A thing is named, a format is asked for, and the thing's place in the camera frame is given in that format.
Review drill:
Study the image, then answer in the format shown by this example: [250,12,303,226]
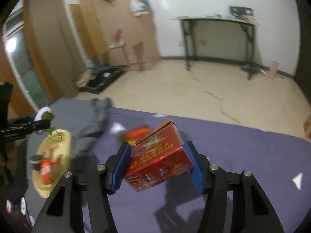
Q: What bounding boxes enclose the white plush toy green leaves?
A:
[34,106,57,135]

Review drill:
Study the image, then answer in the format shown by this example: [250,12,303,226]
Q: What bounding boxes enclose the round cream black container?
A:
[30,154,44,171]

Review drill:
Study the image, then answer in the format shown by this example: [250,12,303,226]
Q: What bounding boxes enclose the red cylindrical can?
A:
[40,149,62,185]

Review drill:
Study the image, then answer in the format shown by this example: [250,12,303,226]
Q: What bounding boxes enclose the red silver carton box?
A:
[120,126,151,146]

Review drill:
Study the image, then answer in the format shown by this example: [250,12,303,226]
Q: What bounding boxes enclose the red cigarette box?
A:
[124,119,193,192]

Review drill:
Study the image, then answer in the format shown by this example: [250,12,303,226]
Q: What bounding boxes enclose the yellow oval tray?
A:
[30,129,72,199]

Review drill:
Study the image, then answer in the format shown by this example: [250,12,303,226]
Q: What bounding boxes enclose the purple triangle-pattern bedsheet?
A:
[24,98,311,233]

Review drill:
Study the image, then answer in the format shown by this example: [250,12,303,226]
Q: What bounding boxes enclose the grey crumpled cloth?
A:
[72,98,112,157]

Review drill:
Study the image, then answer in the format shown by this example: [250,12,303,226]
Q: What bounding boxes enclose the open black suitcase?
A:
[76,66,125,94]

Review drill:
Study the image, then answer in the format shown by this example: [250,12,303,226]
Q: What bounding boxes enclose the wooden cabinet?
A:
[69,0,161,71]

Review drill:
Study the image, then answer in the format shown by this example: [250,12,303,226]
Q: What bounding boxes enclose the pink bottle on floor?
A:
[267,61,279,79]

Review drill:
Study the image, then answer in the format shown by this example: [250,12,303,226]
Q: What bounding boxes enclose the black folding table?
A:
[173,16,258,80]

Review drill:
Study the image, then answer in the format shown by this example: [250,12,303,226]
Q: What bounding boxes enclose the black box on table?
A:
[229,6,253,18]

